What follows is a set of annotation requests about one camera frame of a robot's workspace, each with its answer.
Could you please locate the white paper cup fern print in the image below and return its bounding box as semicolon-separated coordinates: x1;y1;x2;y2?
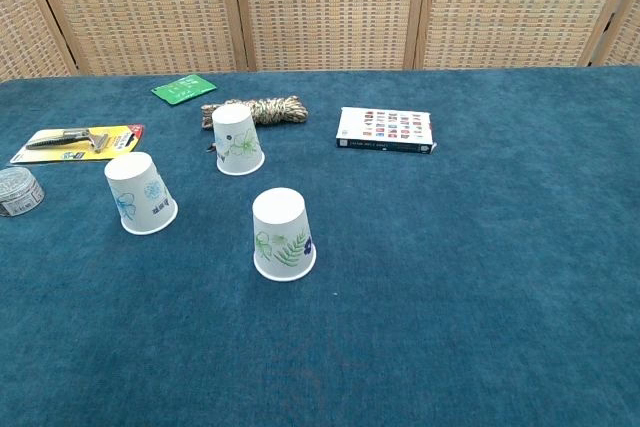
251;187;318;283

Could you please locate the white paper cup green flower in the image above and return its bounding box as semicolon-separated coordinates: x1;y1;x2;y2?
211;103;266;177

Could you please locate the white paper cup blue flower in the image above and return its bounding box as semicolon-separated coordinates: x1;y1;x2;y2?
103;151;180;237

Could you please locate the speckled fabric roll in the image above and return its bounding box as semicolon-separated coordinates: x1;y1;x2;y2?
200;94;310;131

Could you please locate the blue table cloth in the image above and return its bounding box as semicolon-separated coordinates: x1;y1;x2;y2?
0;65;640;427

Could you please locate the green foil packet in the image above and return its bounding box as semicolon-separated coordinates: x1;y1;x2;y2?
150;73;218;107

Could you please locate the woven wooden folding screen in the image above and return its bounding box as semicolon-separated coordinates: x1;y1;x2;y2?
0;0;640;82

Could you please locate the razor in yellow blister pack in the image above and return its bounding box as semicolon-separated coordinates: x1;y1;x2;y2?
9;123;146;166

